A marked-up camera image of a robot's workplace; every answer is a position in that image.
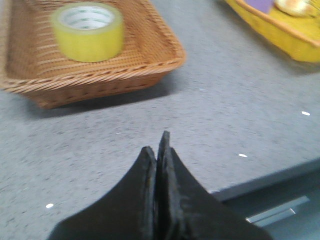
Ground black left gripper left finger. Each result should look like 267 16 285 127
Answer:
48 146 157 240

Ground yellow wicker basket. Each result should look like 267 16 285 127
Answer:
226 0 320 63

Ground yellow tape roll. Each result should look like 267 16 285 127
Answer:
50 1 125 63

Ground beige tape roll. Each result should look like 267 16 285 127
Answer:
274 0 314 17

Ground purple foam block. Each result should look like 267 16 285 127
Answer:
245 0 274 14

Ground brown wicker basket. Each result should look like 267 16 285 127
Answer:
0 0 186 109

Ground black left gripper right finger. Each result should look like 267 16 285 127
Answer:
156 131 272 240

